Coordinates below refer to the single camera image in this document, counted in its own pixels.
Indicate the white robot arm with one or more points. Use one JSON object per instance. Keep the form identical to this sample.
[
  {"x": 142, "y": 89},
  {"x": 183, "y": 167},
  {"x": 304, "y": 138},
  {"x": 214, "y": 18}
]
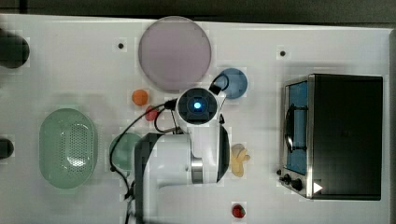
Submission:
[{"x": 198, "y": 154}]

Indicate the green strainer basket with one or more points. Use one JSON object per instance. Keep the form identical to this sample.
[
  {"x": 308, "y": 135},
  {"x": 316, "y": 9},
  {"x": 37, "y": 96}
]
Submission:
[{"x": 68, "y": 146}]

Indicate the blue bowl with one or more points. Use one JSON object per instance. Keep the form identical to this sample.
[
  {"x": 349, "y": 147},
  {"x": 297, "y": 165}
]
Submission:
[{"x": 233, "y": 82}]

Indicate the strawberry toy near orange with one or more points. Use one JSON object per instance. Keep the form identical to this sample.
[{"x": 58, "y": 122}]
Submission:
[{"x": 152, "y": 113}]

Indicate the peeled banana toy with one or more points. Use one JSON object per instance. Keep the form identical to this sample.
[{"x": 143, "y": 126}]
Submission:
[{"x": 238, "y": 156}]

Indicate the orange fruit toy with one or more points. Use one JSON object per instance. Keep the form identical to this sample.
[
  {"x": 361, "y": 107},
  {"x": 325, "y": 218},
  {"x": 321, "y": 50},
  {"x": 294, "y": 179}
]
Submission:
[{"x": 140, "y": 97}]

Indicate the grey round plate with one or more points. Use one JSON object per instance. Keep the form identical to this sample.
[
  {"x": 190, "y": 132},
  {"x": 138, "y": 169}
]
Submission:
[{"x": 174, "y": 53}]

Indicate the green cup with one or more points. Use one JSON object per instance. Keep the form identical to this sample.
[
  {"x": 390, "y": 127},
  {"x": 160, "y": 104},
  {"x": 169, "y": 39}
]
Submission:
[{"x": 123, "y": 151}]

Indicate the strawberry toy near oven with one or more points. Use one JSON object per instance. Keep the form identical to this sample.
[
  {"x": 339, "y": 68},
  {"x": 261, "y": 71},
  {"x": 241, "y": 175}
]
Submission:
[{"x": 238, "y": 211}]

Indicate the black toaster oven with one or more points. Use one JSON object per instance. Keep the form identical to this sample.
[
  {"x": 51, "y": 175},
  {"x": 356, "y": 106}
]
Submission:
[{"x": 332, "y": 137}]

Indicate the small black cylinder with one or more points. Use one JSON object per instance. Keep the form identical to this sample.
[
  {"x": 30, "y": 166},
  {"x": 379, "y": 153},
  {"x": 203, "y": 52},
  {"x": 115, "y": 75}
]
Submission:
[{"x": 6, "y": 148}]

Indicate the black cylinder post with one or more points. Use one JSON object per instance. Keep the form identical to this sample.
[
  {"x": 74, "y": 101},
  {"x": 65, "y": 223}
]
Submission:
[{"x": 14, "y": 50}]

